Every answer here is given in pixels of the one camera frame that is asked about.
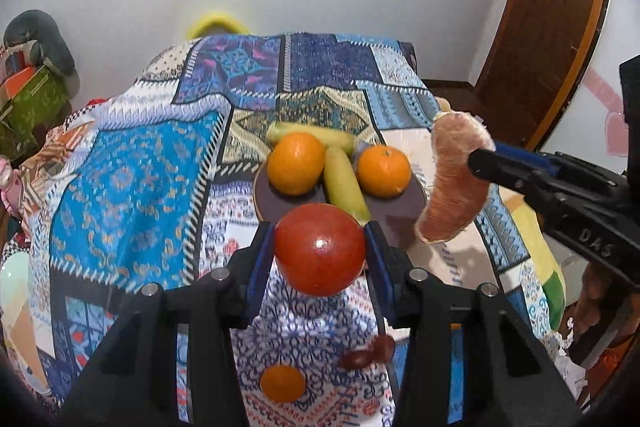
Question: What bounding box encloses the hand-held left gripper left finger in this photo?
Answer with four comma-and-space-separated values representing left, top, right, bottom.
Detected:
60, 222, 277, 427

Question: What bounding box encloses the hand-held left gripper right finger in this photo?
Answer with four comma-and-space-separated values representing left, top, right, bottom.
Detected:
364, 221, 586, 427

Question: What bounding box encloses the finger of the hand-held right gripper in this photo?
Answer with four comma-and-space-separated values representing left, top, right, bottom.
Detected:
467, 147, 551, 214
492, 144, 563, 174

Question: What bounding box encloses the peeled pomelo piece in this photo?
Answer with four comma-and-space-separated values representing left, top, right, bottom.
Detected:
416, 111, 496, 244

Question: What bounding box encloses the dark brown round plate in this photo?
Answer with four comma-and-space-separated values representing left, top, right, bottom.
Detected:
252, 142, 428, 228

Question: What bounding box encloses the red tomato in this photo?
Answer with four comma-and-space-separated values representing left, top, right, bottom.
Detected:
274, 203, 367, 297

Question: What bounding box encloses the yellow-green banana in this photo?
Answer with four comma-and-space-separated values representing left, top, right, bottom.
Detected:
322, 147, 372, 228
265, 122, 358, 154

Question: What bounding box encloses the large orange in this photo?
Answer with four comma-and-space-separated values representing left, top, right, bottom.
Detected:
356, 146, 412, 198
266, 133, 327, 196

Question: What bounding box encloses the person's right hand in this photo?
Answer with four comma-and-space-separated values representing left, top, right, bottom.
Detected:
572, 264, 633, 338

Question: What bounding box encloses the yellow and green cushion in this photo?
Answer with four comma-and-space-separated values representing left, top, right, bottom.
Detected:
500, 187, 568, 318

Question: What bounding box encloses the dark red date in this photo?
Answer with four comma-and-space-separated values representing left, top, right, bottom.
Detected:
372, 334, 396, 362
341, 349, 375, 369

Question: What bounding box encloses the white heart-print sliding door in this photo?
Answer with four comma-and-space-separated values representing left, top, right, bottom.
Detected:
565, 0, 640, 168

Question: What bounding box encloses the brown wooden door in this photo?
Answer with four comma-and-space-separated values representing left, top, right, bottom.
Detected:
472, 0, 613, 152

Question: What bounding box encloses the blue patchwork blanket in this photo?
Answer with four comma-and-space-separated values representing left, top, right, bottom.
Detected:
30, 32, 561, 427

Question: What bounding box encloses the orange striped cloth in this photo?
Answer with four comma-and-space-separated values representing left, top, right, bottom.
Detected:
20, 107, 101, 178

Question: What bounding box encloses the pale green plate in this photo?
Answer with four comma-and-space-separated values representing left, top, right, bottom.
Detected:
0, 252, 32, 308

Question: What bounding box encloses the yellow pillow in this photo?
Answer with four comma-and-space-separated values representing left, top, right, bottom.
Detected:
185, 11, 251, 40

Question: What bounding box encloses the pink toy rabbit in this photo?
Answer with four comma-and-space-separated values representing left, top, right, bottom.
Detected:
0, 157, 21, 215

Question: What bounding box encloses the orange box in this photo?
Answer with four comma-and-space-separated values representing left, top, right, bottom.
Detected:
0, 64, 51, 100

